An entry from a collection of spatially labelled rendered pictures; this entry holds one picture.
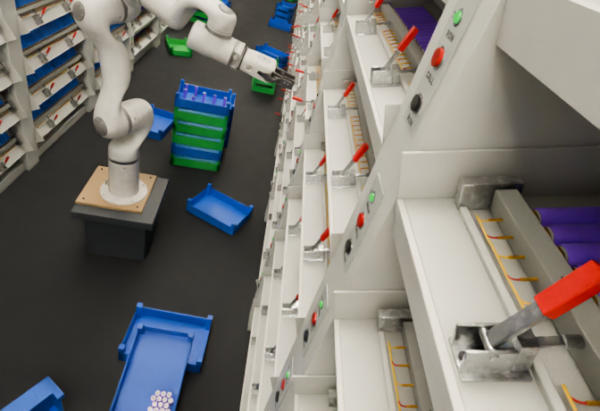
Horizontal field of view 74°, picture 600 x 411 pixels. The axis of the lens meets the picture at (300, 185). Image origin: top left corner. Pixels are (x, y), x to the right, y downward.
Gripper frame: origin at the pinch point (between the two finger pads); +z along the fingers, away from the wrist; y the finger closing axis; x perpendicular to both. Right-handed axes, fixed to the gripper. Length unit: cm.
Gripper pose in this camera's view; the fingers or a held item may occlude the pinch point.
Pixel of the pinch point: (287, 80)
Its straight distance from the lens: 128.5
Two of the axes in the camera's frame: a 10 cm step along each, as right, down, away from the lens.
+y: 0.3, -5.9, 8.1
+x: -4.5, 7.1, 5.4
